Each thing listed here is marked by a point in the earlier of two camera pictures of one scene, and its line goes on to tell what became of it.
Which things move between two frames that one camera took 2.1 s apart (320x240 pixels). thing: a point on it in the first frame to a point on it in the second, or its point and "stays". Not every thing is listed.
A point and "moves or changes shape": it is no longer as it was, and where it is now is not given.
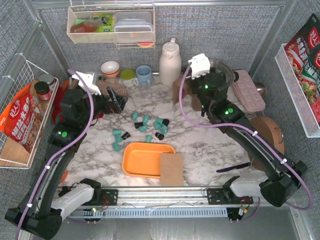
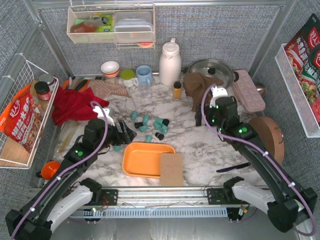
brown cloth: x=187 y=90 moves or changes shape
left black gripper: x=110 y=100 to x=119 y=133
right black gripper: x=194 y=83 to x=200 y=117
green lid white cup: x=128 y=78 stays
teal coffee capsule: x=116 y=147 stays
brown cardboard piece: x=171 y=172 stays
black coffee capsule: x=166 y=122 stays
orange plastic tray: x=143 y=160 stays
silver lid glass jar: x=47 y=78 stays
